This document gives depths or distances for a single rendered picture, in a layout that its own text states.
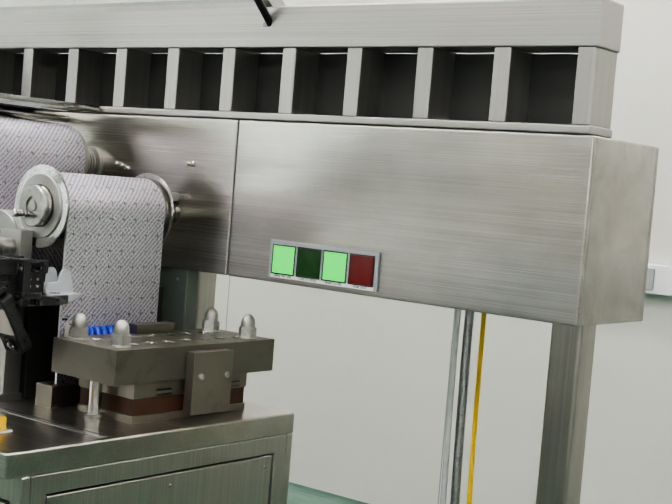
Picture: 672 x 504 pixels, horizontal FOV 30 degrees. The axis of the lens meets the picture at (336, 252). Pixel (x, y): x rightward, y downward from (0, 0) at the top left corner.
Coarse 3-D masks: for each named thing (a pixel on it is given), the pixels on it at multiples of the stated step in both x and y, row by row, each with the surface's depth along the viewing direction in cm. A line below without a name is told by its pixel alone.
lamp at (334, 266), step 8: (328, 256) 225; (336, 256) 224; (344, 256) 222; (328, 264) 225; (336, 264) 224; (344, 264) 222; (328, 272) 225; (336, 272) 224; (344, 272) 222; (336, 280) 224; (344, 280) 222
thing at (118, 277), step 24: (72, 240) 222; (96, 240) 226; (120, 240) 231; (144, 240) 236; (72, 264) 222; (96, 264) 227; (120, 264) 231; (144, 264) 236; (96, 288) 227; (120, 288) 232; (144, 288) 237; (72, 312) 223; (96, 312) 228; (120, 312) 233; (144, 312) 237
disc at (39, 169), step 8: (32, 168) 225; (40, 168) 224; (48, 168) 222; (24, 176) 226; (56, 176) 221; (24, 184) 226; (40, 184) 224; (64, 184) 220; (64, 192) 220; (16, 200) 228; (64, 200) 220; (16, 208) 228; (64, 208) 219; (64, 216) 219; (64, 224) 220; (56, 232) 221; (32, 240) 225; (40, 240) 223; (48, 240) 222; (56, 240) 221
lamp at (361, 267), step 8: (352, 256) 221; (360, 256) 220; (352, 264) 221; (360, 264) 220; (368, 264) 219; (352, 272) 221; (360, 272) 220; (368, 272) 219; (352, 280) 221; (360, 280) 220; (368, 280) 219
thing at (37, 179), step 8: (32, 176) 224; (40, 176) 223; (48, 176) 222; (32, 184) 224; (48, 184) 222; (56, 184) 221; (56, 192) 220; (56, 200) 220; (56, 208) 220; (56, 216) 220; (24, 224) 226; (48, 224) 222; (56, 224) 220; (40, 232) 223; (48, 232) 221; (64, 232) 224
